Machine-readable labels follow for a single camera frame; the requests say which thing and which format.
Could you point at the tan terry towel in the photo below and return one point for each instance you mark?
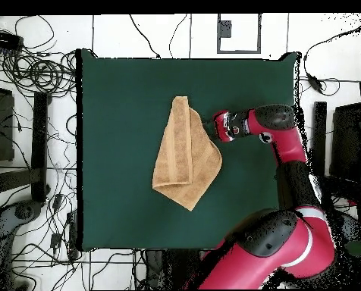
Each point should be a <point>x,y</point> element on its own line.
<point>183,157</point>

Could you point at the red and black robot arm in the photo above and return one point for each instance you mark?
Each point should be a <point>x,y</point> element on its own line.
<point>283,142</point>

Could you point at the dark green table cloth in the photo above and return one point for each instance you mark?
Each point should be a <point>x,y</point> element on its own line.
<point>123,91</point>

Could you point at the small grey box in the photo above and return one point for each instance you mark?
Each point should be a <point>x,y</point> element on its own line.
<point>225,30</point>

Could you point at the black stand base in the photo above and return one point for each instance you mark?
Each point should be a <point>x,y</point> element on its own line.
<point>39,136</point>
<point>320,136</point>

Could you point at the black box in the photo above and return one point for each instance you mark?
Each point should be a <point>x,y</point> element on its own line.
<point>3,127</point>
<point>345,139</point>

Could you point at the office chair base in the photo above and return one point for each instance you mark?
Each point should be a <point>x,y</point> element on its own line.
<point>350,225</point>
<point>22,212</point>

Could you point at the small black power adapter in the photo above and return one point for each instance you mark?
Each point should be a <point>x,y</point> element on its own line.
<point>57,201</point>
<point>55,240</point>

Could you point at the black power strip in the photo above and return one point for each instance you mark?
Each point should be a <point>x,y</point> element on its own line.
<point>4,39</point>

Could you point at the grey square floor frame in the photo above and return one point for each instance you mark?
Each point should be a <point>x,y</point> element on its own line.
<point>238,51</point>

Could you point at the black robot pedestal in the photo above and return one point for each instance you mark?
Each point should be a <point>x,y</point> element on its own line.
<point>174,269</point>

